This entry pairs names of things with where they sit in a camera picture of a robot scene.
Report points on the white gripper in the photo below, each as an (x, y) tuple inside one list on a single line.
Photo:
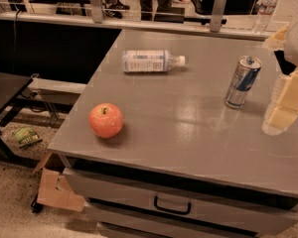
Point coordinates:
[(283, 109)]

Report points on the blue label plastic bottle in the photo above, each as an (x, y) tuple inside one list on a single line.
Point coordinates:
[(150, 61)]

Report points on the clear water bottle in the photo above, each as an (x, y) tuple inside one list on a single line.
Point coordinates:
[(264, 14)]

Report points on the silver blue drink can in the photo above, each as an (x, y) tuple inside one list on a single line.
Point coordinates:
[(243, 78)]

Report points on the grey drawer cabinet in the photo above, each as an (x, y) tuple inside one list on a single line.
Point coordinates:
[(184, 165)]

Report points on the black sneakers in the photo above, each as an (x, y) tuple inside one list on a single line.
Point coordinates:
[(115, 10)]

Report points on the red apple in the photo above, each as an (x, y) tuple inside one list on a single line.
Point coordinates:
[(106, 120)]

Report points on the brown cardboard box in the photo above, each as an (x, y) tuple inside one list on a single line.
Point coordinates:
[(54, 190)]

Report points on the green snack bag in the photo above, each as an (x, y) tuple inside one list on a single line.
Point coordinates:
[(26, 136)]

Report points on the black side table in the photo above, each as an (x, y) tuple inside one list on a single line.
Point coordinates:
[(11, 86)]

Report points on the metal railing post right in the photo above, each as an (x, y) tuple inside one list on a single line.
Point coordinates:
[(217, 15)]

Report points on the metal railing post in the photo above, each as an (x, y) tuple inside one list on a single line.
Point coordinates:
[(217, 15), (96, 11)]

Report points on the metal railing post left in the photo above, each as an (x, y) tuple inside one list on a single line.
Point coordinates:
[(96, 11)]

